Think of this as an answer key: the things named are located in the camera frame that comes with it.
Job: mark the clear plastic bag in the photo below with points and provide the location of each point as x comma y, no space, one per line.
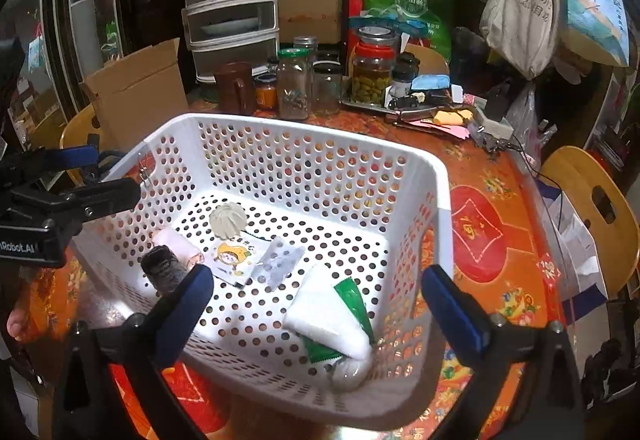
522,119
277,262

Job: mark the wooden chair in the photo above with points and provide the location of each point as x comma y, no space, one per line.
570,180
80,129

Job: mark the white cotton ball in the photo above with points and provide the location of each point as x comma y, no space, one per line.
347,372

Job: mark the grey ridged soft ball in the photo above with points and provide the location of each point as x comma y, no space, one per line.
227,220

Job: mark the cream tote bag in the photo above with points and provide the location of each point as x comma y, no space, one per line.
525,9

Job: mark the white perforated plastic basket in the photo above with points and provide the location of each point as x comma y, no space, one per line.
310,169

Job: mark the small orange jar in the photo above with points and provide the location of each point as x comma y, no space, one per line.
266,94

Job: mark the metal lid glass jar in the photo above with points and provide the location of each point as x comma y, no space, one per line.
305,47

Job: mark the cartoon printed white packet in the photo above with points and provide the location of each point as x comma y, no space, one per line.
235,260

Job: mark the green foil packet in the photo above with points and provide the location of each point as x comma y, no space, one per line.
352,302

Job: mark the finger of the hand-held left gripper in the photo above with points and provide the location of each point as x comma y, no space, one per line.
75,157
110,197

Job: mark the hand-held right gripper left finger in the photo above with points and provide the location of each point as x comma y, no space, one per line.
182,315

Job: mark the brown mug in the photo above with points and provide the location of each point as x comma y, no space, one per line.
235,89

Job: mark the yellow sponge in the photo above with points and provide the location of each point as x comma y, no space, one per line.
450,116

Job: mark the closed cardboard box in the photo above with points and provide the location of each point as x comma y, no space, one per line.
310,19

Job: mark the blue folded cloth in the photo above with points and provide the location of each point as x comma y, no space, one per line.
430,82

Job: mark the pink towel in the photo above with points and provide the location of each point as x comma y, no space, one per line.
177,245

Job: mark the hanging clear plastic bag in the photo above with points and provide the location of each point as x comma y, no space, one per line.
522,119

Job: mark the green lid glass jar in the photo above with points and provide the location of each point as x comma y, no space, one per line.
294,89

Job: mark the open cardboard box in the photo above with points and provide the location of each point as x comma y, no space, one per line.
140,89

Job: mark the large pickle jar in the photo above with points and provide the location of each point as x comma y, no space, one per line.
372,69

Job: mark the person's left hand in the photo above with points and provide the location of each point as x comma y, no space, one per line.
20,320

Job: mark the black lid glass jar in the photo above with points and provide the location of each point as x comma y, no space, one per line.
327,92

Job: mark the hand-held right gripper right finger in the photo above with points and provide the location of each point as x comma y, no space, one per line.
457,315

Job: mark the black cloth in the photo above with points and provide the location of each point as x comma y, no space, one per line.
162,270

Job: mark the white paper bag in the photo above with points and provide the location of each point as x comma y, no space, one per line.
575,250

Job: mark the white cloth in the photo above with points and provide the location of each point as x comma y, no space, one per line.
325,315

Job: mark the green shopping bag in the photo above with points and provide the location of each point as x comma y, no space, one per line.
410,4

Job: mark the red printed tablecloth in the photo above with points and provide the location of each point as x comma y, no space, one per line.
500,200

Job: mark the small black lid bottle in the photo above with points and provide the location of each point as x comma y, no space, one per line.
402,79

